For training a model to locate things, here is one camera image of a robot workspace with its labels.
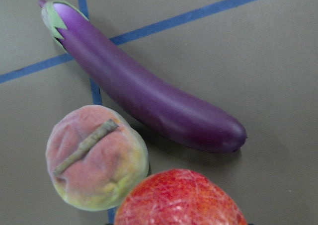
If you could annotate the red pomegranate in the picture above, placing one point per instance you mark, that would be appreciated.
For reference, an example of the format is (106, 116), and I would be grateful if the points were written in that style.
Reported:
(178, 197)

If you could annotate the purple eggplant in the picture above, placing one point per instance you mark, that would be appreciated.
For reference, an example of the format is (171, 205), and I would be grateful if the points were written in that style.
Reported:
(171, 112)

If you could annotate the pink green peach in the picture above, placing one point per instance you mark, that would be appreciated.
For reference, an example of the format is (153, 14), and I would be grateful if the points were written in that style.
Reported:
(104, 176)

